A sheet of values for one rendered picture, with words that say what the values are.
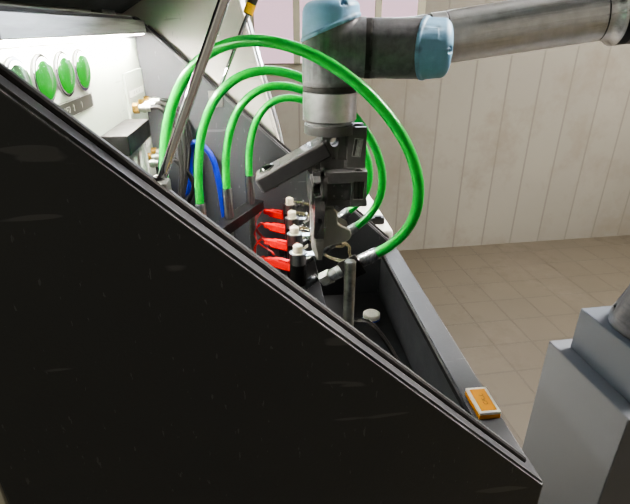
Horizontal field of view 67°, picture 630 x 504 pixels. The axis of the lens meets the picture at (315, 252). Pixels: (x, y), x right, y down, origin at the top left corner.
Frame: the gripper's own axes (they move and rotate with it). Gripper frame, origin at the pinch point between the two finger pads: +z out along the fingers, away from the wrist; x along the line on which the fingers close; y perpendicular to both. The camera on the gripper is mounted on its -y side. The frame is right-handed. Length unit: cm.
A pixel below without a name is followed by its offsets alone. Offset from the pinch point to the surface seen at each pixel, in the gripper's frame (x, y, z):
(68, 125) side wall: -31.0, -21.3, -25.8
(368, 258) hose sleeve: -11.3, 6.1, -4.0
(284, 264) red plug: 3.2, -4.8, 3.5
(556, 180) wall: 236, 195, 65
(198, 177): 9.7, -18.2, -10.0
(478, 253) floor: 220, 138, 111
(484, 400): -19.8, 21.5, 14.6
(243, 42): -4.3, -9.1, -30.6
